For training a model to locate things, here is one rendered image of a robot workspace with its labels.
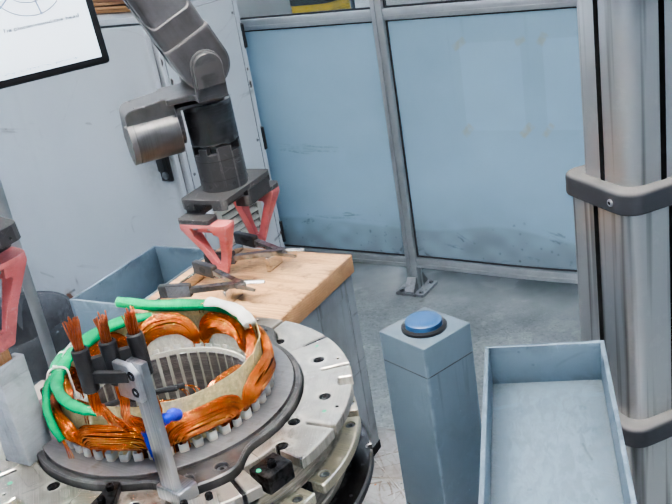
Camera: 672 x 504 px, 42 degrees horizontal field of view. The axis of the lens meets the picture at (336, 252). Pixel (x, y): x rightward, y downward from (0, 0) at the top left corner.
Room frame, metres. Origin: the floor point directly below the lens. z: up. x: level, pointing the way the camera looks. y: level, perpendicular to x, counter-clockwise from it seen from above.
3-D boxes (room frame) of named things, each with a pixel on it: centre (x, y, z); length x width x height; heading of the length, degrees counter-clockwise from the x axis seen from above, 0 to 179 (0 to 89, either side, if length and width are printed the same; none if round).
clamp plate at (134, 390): (0.53, 0.15, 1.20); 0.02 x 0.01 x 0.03; 48
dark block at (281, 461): (0.56, 0.08, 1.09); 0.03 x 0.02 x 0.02; 133
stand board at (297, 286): (0.97, 0.12, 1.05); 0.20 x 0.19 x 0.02; 58
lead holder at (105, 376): (0.54, 0.16, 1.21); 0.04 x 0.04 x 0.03; 56
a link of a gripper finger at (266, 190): (1.05, 0.10, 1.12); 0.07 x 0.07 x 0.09; 58
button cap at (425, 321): (0.84, -0.08, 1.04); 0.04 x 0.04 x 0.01
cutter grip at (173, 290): (0.93, 0.19, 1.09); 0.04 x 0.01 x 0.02; 73
